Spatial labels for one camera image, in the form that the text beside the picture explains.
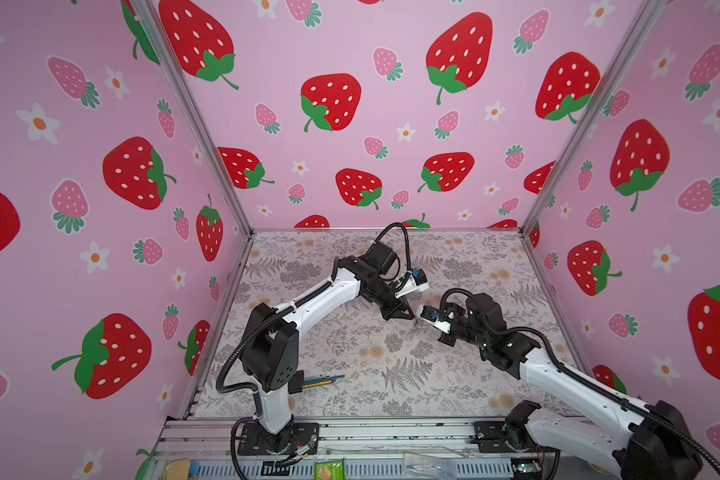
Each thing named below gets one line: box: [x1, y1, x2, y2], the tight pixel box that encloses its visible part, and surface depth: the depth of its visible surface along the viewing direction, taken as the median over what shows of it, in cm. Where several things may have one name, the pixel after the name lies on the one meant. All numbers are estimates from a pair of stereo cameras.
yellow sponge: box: [164, 458, 190, 480], surface depth 69 cm
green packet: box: [314, 457, 346, 480], surface depth 70 cm
